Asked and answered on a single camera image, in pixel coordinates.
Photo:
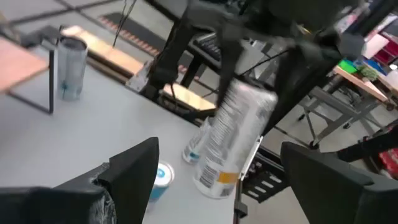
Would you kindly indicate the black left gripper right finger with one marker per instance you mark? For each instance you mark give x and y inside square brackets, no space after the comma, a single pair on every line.
[335,199]

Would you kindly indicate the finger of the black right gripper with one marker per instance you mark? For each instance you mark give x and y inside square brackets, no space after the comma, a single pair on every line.
[304,68]
[233,59]

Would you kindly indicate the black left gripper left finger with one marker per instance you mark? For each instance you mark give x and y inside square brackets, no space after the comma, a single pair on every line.
[130,186]

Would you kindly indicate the blue silver Red Bull can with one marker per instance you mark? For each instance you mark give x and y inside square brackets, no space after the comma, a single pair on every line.
[163,175]

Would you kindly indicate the white Celsius can black lid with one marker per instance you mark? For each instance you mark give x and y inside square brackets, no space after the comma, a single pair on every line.
[230,146]

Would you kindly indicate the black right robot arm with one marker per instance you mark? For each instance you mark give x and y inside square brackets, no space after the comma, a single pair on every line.
[174,49]

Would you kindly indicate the black keyboard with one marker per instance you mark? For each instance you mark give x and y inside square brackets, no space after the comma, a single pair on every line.
[208,45]

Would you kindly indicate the green plastic bin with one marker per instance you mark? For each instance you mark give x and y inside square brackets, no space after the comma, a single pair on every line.
[348,66]

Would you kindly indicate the wooden workbench with bins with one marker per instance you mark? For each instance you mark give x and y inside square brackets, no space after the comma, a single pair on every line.
[360,84]

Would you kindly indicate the black mat with orange stripes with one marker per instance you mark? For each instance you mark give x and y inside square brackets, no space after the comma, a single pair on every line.
[124,23]

